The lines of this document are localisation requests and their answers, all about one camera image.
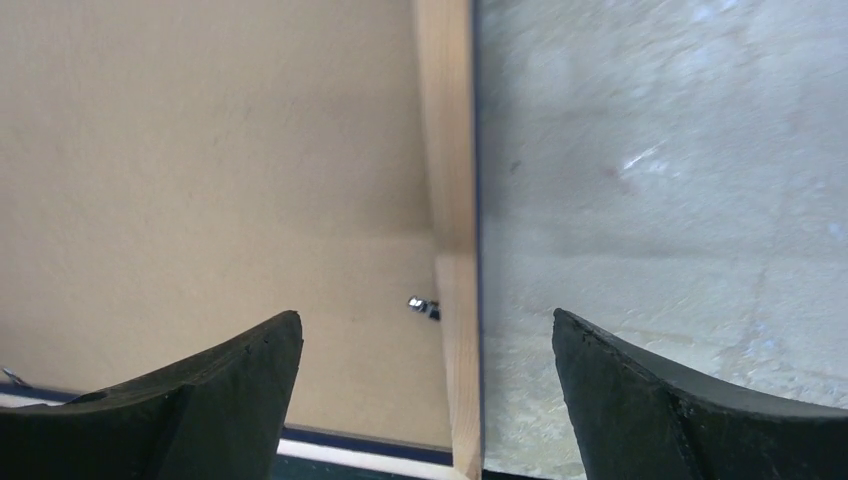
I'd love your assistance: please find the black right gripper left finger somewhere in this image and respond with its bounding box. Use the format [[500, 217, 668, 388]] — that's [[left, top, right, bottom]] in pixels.
[[1, 311, 303, 479]]

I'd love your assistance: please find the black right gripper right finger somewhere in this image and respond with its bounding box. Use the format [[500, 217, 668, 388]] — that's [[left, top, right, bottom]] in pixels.
[[552, 309, 847, 479]]

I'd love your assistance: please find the brown cardboard backing board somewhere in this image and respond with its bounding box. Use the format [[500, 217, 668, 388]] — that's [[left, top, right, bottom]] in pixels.
[[1, 1, 450, 448]]

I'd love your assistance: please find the blue wooden picture frame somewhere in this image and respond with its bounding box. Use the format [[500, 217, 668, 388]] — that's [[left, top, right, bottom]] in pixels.
[[1, 1, 482, 479]]

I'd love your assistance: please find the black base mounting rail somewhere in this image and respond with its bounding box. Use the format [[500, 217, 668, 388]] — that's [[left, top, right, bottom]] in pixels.
[[271, 455, 414, 480]]

